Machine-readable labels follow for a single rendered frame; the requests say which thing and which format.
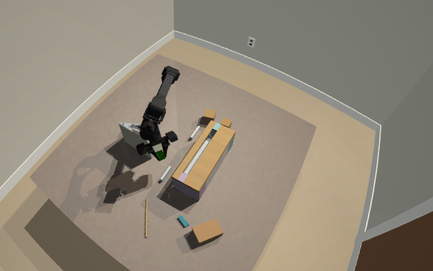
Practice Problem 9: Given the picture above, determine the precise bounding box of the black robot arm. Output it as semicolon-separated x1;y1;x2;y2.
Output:
139;66;180;141

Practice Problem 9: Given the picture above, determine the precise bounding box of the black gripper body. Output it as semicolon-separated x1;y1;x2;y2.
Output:
136;128;178;156

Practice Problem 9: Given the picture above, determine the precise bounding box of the tan cardboard box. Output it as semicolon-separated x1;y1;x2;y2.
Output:
203;109;216;124

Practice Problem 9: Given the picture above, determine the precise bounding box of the small teal block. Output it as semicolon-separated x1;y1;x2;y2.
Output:
178;215;189;227

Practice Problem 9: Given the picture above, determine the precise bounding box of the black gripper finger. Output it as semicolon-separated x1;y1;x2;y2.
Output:
161;143;170;158
147;149;159;161

